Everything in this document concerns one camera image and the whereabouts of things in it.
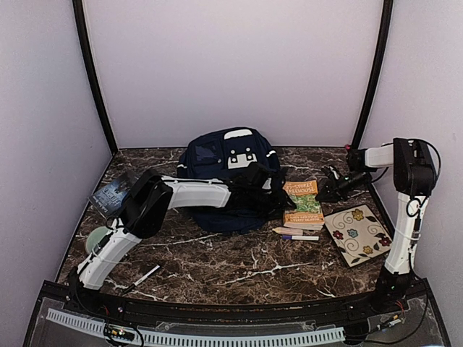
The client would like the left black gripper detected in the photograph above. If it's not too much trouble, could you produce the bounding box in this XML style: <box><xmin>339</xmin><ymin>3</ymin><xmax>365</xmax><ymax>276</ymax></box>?
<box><xmin>247</xmin><ymin>189</ymin><xmax>294</xmax><ymax>223</ymax></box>

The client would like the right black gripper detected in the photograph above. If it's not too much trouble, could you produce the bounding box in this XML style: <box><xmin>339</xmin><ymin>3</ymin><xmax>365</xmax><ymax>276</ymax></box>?
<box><xmin>317</xmin><ymin>172</ymin><xmax>370</xmax><ymax>205</ymax></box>

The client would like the orange green Treehouse book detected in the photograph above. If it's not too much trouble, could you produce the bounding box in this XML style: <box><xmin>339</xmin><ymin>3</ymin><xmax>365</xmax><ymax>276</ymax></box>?
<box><xmin>283</xmin><ymin>180</ymin><xmax>325</xmax><ymax>231</ymax></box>

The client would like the navy blue backpack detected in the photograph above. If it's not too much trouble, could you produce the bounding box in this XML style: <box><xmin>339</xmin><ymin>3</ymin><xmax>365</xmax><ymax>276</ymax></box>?
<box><xmin>177</xmin><ymin>127</ymin><xmax>286</xmax><ymax>234</ymax></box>

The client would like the dark blue hardcover book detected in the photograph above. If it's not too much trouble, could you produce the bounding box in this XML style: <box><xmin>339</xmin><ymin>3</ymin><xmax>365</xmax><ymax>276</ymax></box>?
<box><xmin>88</xmin><ymin>170</ymin><xmax>139</xmax><ymax>218</ymax></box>

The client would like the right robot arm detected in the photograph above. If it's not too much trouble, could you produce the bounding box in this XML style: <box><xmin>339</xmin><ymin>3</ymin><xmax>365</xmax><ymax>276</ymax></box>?
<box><xmin>315</xmin><ymin>137</ymin><xmax>441</xmax><ymax>314</ymax></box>

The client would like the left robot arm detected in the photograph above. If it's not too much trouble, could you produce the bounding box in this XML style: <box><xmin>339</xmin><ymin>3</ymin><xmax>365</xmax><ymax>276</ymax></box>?
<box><xmin>68</xmin><ymin>163</ymin><xmax>296</xmax><ymax>315</ymax></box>

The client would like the pink highlighter pen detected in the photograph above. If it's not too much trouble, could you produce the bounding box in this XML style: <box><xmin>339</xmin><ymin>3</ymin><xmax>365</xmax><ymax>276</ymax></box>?
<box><xmin>272</xmin><ymin>227</ymin><xmax>304</xmax><ymax>236</ymax></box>

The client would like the blue capped white marker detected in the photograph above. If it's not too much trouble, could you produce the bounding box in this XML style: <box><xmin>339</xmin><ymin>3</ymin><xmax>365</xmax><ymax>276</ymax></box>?
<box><xmin>282</xmin><ymin>235</ymin><xmax>319</xmax><ymax>241</ymax></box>

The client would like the floral square ceramic plate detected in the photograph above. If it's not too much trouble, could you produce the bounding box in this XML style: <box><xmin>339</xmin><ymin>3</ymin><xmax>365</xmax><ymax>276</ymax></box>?
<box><xmin>325</xmin><ymin>205</ymin><xmax>392</xmax><ymax>267</ymax></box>

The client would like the black capped white marker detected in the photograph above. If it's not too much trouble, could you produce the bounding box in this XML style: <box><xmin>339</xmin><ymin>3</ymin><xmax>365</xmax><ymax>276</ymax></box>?
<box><xmin>123</xmin><ymin>265</ymin><xmax>160</xmax><ymax>295</ymax></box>

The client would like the small green circuit board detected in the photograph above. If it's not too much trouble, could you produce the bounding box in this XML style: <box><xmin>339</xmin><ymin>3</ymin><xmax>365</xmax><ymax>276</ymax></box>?
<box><xmin>103</xmin><ymin>325</ymin><xmax>135</xmax><ymax>340</ymax></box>

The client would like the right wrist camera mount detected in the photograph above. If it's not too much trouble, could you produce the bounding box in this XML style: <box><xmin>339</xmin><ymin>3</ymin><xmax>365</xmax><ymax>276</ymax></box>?
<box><xmin>322</xmin><ymin>166</ymin><xmax>341</xmax><ymax>180</ymax></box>

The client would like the right black frame post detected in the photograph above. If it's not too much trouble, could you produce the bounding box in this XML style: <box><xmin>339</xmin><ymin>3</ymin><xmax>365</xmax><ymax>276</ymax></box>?
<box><xmin>351</xmin><ymin>0</ymin><xmax>394</xmax><ymax>149</ymax></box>

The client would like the black frame post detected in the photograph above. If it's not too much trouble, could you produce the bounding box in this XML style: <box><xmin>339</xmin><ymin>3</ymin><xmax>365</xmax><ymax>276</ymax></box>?
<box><xmin>72</xmin><ymin>0</ymin><xmax>119</xmax><ymax>156</ymax></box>
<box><xmin>351</xmin><ymin>0</ymin><xmax>394</xmax><ymax>149</ymax></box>

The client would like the black front rail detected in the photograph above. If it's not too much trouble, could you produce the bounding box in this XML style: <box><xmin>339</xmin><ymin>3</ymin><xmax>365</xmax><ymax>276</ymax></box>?
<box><xmin>84</xmin><ymin>290</ymin><xmax>375</xmax><ymax>324</ymax></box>

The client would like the white slotted cable duct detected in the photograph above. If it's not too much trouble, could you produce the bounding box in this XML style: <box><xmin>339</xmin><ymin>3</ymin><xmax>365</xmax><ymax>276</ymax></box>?
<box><xmin>45</xmin><ymin>309</ymin><xmax>345</xmax><ymax>346</ymax></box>

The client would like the left black frame post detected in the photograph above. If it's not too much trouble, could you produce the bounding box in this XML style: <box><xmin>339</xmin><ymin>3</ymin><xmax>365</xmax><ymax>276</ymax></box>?
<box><xmin>72</xmin><ymin>0</ymin><xmax>119</xmax><ymax>156</ymax></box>

